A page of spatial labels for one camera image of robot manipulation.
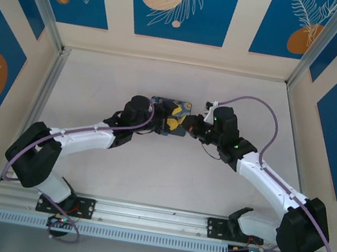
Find blue poster large beige circle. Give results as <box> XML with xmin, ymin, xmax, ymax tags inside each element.
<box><xmin>120</xmin><ymin>0</ymin><xmax>242</xmax><ymax>52</ymax></box>

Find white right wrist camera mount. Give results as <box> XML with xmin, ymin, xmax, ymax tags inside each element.
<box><xmin>201</xmin><ymin>98</ymin><xmax>223</xmax><ymax>122</ymax></box>

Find thin black left gripper wire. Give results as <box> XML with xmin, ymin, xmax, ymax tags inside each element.
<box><xmin>134</xmin><ymin>126</ymin><xmax>157</xmax><ymax>138</ymax></box>

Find thin black gripper wire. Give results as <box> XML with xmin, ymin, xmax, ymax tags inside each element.
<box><xmin>134</xmin><ymin>126</ymin><xmax>157</xmax><ymax>138</ymax></box>
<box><xmin>197</xmin><ymin>139</ymin><xmax>222</xmax><ymax>161</ymax></box>

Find thin black right gripper wire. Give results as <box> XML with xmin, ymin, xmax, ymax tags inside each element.
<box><xmin>197</xmin><ymin>139</ymin><xmax>222</xmax><ymax>161</ymax></box>

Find aluminium side rail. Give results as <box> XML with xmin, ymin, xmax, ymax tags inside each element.
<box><xmin>0</xmin><ymin>40</ymin><xmax>72</xmax><ymax>190</ymax></box>
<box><xmin>263</xmin><ymin>83</ymin><xmax>334</xmax><ymax>231</ymax></box>

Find aluminium cross rail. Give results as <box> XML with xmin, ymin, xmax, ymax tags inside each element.
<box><xmin>0</xmin><ymin>175</ymin><xmax>329</xmax><ymax>252</ymax></box>

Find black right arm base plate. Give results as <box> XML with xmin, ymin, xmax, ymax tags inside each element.
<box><xmin>204</xmin><ymin>216</ymin><xmax>268</xmax><ymax>248</ymax></box>

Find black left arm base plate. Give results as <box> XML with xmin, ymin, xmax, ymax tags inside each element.
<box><xmin>35</xmin><ymin>189</ymin><xmax>97</xmax><ymax>221</ymax></box>

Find grey slotted cable duct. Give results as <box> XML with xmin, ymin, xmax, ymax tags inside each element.
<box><xmin>0</xmin><ymin>203</ymin><xmax>231</xmax><ymax>252</ymax></box>

